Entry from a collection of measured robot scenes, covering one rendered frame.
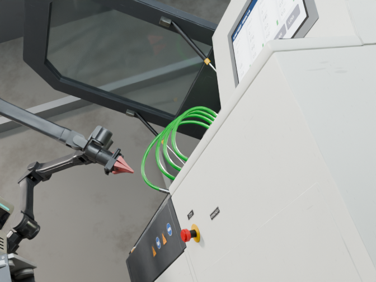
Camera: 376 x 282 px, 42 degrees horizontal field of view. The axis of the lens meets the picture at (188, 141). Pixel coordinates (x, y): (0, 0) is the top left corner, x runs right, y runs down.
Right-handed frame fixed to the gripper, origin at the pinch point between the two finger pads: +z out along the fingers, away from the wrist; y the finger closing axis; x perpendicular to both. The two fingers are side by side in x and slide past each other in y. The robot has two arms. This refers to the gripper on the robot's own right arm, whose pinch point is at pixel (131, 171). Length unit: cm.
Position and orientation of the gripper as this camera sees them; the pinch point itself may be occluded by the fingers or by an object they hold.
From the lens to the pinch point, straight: 188.8
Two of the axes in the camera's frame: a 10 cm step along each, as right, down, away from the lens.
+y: 4.7, -7.8, 4.1
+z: 8.8, 4.5, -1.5
